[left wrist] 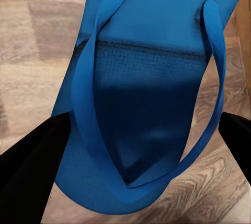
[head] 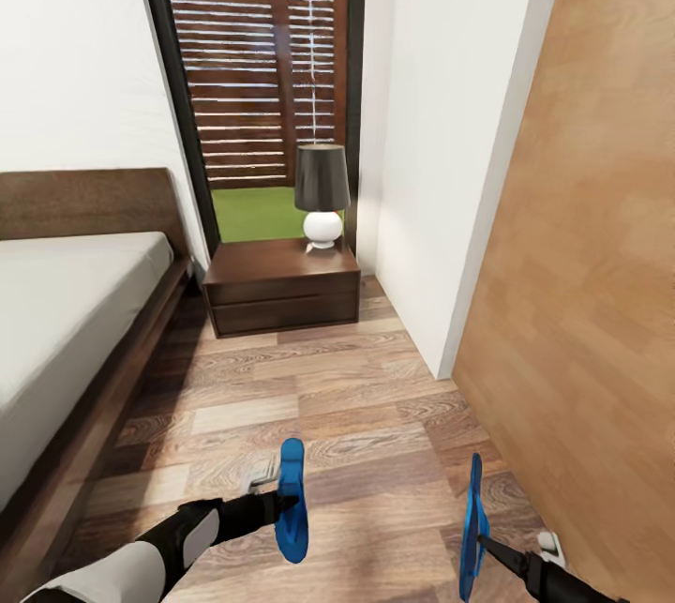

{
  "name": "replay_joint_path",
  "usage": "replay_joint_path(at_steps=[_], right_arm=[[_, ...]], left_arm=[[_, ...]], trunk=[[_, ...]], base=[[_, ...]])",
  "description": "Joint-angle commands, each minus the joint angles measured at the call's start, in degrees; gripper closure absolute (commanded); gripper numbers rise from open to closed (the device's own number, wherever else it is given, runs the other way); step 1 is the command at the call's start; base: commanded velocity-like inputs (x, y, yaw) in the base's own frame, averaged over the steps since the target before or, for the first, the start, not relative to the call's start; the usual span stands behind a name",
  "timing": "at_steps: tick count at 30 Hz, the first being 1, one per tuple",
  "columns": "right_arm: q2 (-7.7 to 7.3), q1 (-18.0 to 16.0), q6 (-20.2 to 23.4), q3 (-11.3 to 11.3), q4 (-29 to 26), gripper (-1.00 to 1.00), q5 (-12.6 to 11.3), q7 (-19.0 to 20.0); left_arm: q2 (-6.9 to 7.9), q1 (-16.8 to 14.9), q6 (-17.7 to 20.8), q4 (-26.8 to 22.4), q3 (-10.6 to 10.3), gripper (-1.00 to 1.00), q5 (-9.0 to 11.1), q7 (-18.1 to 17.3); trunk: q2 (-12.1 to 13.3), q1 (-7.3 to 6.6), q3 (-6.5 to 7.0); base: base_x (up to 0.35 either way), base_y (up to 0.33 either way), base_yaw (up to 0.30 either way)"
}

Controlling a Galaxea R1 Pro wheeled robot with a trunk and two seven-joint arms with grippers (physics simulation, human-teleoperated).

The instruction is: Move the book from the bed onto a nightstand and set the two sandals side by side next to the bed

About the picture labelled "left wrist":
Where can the sandal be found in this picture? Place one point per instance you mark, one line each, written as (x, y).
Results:
(130, 91)

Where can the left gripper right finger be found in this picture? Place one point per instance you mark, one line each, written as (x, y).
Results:
(236, 132)

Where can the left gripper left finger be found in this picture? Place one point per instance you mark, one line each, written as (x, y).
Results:
(28, 170)

